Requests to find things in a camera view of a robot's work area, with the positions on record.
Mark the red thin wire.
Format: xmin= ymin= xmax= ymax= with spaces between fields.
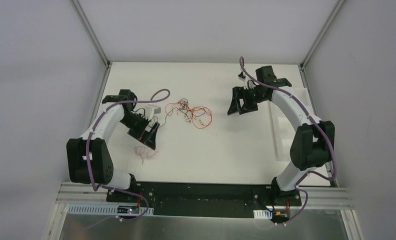
xmin=134 ymin=145 xmax=159 ymax=166
xmin=165 ymin=100 xmax=214 ymax=131

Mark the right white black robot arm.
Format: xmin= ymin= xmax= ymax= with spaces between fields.
xmin=227 ymin=62 xmax=335 ymax=205

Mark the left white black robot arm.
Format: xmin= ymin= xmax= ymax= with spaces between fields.
xmin=66 ymin=89 xmax=160 ymax=202

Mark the white foam compartment tray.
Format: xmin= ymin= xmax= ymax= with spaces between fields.
xmin=269 ymin=87 xmax=314 ymax=162

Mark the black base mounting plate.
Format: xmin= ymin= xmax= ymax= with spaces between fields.
xmin=105 ymin=181 xmax=302 ymax=219

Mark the left green controller board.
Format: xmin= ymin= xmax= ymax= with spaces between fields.
xmin=117 ymin=205 xmax=140 ymax=215

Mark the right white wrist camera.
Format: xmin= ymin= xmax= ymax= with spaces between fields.
xmin=238 ymin=71 xmax=255 ymax=90

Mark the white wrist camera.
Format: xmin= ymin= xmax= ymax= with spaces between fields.
xmin=144 ymin=104 xmax=161 ymax=120
xmin=238 ymin=71 xmax=255 ymax=90

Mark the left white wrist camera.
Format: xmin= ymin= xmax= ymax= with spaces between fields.
xmin=144 ymin=104 xmax=161 ymax=120

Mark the right aluminium corner post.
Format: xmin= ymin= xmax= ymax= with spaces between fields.
xmin=300 ymin=0 xmax=347 ymax=71

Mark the aluminium corner post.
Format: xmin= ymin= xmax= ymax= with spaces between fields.
xmin=70 ymin=0 xmax=110 ymax=68
xmin=300 ymin=0 xmax=347 ymax=71

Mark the left white slotted cable duct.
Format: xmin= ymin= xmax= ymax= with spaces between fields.
xmin=67 ymin=204 xmax=154 ymax=217

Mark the white slotted cable duct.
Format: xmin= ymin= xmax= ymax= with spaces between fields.
xmin=253 ymin=210 xmax=273 ymax=220
xmin=67 ymin=204 xmax=154 ymax=217

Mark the right white slotted cable duct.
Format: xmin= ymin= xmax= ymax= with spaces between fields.
xmin=253 ymin=210 xmax=273 ymax=220

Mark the left aluminium corner post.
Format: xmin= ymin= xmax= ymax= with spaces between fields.
xmin=70 ymin=0 xmax=110 ymax=68

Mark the aluminium front frame rail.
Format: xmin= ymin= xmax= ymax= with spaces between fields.
xmin=55 ymin=182 xmax=355 ymax=210

